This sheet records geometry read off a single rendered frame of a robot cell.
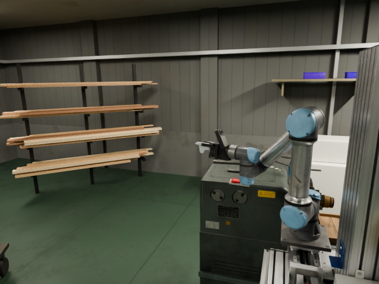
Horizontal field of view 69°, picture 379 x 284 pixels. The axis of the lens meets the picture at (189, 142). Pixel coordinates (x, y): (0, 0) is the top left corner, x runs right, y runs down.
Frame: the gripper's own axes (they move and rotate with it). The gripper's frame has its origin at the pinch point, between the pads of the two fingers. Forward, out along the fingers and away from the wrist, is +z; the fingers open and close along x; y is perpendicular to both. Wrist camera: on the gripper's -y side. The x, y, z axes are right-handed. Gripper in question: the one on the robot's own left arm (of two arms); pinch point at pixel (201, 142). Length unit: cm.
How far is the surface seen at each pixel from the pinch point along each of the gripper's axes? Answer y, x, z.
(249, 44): -134, 309, 148
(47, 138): 47, 66, 358
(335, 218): 56, 103, -54
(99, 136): 40, 137, 323
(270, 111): -23, 339, 110
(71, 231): 153, 47, 235
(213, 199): 42, 30, 8
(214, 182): 29.7, 27.4, 7.2
